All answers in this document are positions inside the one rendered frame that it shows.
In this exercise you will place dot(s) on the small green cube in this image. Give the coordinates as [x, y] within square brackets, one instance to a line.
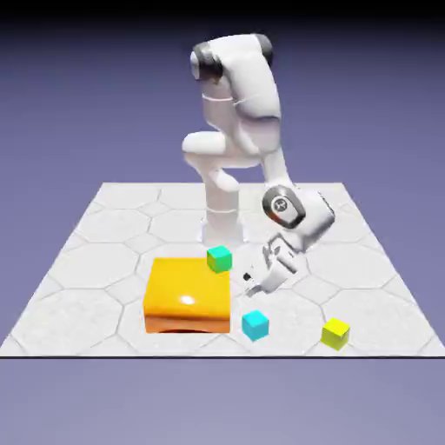
[219, 259]

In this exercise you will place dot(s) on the small cyan cube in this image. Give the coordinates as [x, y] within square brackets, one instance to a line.
[255, 325]

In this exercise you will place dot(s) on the small yellow cube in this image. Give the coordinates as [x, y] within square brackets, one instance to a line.
[335, 333]

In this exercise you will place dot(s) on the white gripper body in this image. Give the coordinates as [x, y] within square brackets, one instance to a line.
[270, 274]

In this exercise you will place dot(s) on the large orange box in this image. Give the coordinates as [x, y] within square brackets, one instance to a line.
[187, 295]

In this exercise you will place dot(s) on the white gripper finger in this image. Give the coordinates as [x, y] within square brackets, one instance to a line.
[254, 290]
[248, 277]

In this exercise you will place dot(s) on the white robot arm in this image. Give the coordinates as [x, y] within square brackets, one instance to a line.
[255, 104]

